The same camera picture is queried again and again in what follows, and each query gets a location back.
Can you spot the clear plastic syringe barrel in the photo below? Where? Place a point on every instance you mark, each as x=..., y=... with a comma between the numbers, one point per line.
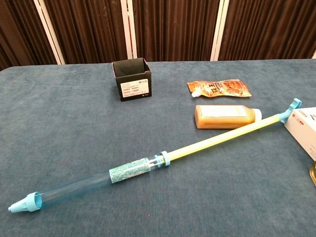
x=74, y=187

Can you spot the blue felt table mat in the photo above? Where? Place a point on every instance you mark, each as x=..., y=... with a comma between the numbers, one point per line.
x=61, y=123

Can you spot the orange spouted food pouch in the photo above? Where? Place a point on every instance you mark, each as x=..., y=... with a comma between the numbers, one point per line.
x=222, y=89

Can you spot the black gold tin can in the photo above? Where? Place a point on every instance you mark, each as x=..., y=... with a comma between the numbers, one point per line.
x=313, y=172

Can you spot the orange juice bottle white cap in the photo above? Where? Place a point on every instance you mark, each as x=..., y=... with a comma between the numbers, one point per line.
x=217, y=121

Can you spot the black open cardboard box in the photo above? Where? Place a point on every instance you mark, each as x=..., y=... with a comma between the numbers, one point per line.
x=133, y=90

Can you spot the white carton box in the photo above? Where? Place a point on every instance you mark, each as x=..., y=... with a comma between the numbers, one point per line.
x=303, y=128

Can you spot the dark curtain screen panel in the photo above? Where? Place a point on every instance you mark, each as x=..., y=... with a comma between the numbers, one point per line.
x=91, y=29
x=17, y=32
x=172, y=29
x=266, y=29

